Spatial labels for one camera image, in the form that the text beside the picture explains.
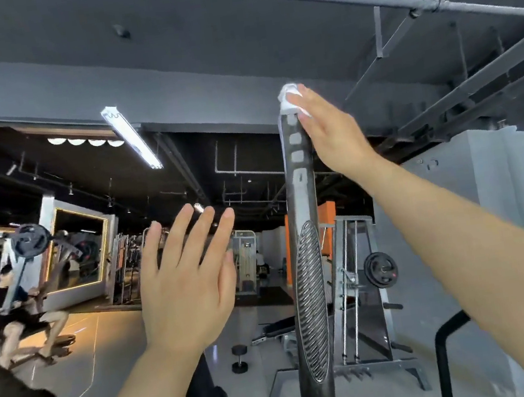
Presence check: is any person's right hand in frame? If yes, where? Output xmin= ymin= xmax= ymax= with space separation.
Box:
xmin=284 ymin=74 xmax=384 ymax=192

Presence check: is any person's right forearm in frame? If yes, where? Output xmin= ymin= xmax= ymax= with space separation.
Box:
xmin=348 ymin=135 xmax=524 ymax=397

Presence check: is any round bulb ceiling fixture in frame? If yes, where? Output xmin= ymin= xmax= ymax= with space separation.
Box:
xmin=45 ymin=127 xmax=127 ymax=157

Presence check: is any long ceiling tube light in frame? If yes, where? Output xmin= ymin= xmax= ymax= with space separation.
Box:
xmin=99 ymin=99 xmax=165 ymax=177

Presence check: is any white wet wipe sheet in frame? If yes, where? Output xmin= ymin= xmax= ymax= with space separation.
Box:
xmin=275 ymin=80 xmax=312 ymax=122

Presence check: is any person's left hand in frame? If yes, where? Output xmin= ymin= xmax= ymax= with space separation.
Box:
xmin=127 ymin=196 xmax=255 ymax=366

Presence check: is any white gym machine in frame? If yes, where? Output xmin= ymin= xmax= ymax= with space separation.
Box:
xmin=228 ymin=227 xmax=266 ymax=301

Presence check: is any black elliptical machine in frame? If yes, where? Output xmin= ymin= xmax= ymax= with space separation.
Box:
xmin=0 ymin=82 xmax=349 ymax=397

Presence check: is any plate loaded gym machine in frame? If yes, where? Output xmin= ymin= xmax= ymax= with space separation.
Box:
xmin=0 ymin=215 xmax=94 ymax=318

